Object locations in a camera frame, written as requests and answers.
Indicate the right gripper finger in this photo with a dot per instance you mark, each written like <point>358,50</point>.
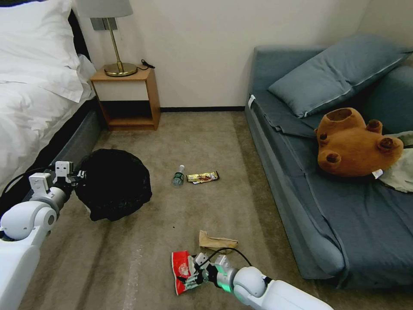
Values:
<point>194,281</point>
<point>195,264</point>

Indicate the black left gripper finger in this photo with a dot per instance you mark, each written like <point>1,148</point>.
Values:
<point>82,174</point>

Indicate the red snack packet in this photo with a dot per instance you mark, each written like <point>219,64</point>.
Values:
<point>181,271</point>

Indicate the black trash bin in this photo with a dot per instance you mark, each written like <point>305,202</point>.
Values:
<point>113,184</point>

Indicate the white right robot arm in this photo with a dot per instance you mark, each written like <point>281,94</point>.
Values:
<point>274,290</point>

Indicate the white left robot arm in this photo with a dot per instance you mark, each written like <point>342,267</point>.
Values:
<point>22,232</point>

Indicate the crumpled brown paper bag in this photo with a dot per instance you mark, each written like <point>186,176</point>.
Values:
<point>216,240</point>

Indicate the grey bed base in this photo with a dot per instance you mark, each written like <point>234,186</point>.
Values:
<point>77,139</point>

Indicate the white bed duvet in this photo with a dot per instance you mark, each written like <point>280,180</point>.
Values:
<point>29,113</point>

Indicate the gold brown candy wrapper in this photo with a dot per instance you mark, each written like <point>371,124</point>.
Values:
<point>202,177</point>

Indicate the clear plastic bottle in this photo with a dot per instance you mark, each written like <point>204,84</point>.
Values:
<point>177,177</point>

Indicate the wooden nightstand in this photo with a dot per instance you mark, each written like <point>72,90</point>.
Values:
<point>127,97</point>

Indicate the brass table lamp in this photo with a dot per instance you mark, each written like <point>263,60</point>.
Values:
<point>116,64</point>

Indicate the blue grey sofa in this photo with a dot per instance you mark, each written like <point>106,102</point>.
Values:
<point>338,219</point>

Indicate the black baseboard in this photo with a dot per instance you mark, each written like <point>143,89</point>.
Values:
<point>203,109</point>

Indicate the black headboard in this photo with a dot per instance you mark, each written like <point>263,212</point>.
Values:
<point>80,35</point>

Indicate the white pillow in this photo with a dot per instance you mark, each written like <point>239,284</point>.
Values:
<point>32,32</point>

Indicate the white sofa tag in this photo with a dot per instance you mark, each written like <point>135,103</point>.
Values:
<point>251,101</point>

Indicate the brown plush bear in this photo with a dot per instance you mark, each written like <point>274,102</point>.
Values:
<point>351,145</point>

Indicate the pale green cloth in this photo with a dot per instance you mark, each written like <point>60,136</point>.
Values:
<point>400,177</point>

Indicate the blue grey flat cushion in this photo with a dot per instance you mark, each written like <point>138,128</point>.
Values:
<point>338,71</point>

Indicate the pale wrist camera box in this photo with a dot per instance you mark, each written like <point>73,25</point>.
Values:
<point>201,258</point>
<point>63,169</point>

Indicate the grey wall switch plate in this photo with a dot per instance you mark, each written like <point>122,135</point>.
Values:
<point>96,24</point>

